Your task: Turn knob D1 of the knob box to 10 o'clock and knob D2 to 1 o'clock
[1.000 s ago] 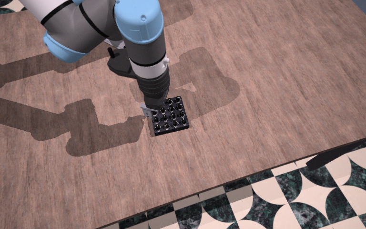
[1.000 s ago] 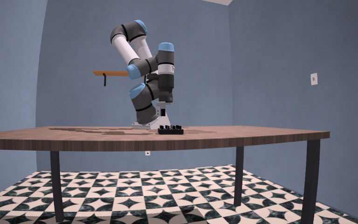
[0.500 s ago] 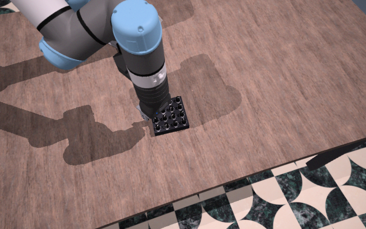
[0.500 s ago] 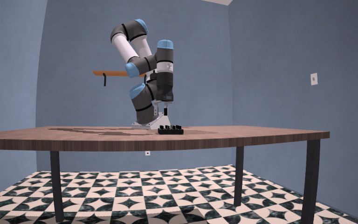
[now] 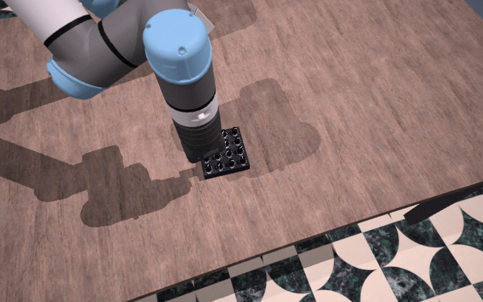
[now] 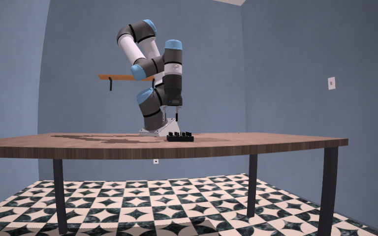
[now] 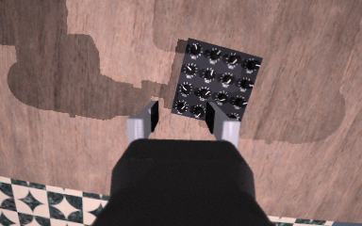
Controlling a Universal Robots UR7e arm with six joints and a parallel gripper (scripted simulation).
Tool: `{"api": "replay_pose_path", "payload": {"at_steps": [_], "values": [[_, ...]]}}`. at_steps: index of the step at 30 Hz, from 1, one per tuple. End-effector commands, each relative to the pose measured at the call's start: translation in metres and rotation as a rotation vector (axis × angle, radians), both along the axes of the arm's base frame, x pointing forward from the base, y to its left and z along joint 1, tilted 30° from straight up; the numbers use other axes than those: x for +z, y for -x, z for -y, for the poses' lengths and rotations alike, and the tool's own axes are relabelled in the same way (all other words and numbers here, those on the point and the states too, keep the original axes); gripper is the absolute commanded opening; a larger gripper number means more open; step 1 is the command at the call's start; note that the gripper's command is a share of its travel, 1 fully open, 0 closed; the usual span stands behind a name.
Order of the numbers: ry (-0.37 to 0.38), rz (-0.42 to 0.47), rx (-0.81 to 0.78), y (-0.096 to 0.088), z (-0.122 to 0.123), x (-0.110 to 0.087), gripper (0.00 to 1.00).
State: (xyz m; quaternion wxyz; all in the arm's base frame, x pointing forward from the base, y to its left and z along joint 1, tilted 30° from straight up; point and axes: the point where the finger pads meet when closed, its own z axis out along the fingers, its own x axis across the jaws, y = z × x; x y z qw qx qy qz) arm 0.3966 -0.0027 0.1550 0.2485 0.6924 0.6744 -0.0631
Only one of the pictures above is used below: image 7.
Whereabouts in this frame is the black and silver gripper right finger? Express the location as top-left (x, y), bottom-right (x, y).
top-left (206, 102), bottom-right (240, 148)

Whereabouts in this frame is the black knob box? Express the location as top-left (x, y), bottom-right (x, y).
top-left (171, 38), bottom-right (263, 122)

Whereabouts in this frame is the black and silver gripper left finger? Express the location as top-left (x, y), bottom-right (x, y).
top-left (126, 101), bottom-right (158, 145)

